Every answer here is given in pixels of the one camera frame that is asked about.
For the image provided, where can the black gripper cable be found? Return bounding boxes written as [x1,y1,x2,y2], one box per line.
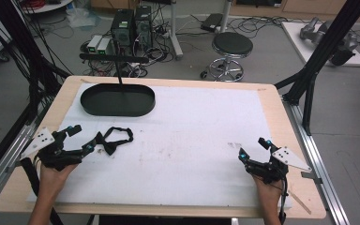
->
[277,175,289,225]

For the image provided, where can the white floor platform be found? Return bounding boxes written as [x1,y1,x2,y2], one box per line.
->
[280,21,360,68]

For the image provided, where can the white table mat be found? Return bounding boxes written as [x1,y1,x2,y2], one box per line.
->
[27,82,293,210]

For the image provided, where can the small white box unit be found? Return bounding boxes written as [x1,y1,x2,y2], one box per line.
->
[86,34,103,54]
[96,37,113,56]

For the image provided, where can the black metal frame stand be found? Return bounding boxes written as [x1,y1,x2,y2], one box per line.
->
[274,0,360,136]
[0,0,73,127]

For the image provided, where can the person's right hand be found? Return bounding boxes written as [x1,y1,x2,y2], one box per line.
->
[252,175,284,203]

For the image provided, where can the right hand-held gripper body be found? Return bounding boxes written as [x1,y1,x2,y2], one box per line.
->
[245,146,312,186]

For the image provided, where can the black floor cables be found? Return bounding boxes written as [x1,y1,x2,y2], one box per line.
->
[184,13,296,40]

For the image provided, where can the black round stool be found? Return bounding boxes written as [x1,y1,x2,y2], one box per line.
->
[200,31,254,83]

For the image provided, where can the clear plastic bag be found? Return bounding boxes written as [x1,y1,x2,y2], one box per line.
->
[65,7,102,30]

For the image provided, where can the black stand with oval tray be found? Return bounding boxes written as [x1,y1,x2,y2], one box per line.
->
[79,52,157,118]

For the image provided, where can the black bow tie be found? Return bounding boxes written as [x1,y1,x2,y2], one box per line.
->
[94,126,135,157]

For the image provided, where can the white table leg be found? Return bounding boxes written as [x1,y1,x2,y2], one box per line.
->
[168,0,185,61]
[215,0,233,35]

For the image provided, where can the person's left hand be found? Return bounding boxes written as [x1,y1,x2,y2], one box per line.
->
[38,162,80,197]

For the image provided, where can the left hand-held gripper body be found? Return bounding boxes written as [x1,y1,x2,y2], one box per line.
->
[20,127,84,172]

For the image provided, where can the white round table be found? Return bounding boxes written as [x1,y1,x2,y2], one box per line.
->
[21,0,73,15]

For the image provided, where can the red cable coil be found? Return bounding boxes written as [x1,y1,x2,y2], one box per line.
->
[21,0,47,9]

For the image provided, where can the computer towers on cart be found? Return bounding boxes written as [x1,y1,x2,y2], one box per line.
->
[80,18,173,79]

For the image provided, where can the black computer tower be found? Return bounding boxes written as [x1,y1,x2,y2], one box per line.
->
[110,8,136,58]
[133,6,154,50]

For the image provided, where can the black strap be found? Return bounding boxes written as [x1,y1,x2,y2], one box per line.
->
[19,157,64,225]

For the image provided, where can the flat black box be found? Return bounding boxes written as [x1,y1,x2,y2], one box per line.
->
[200,12,225,33]

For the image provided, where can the aluminium rail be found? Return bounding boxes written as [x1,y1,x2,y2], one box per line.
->
[281,95,352,225]
[0,104,54,211]

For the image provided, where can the thin wooden stick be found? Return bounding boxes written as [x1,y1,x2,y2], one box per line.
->
[288,189,312,216]

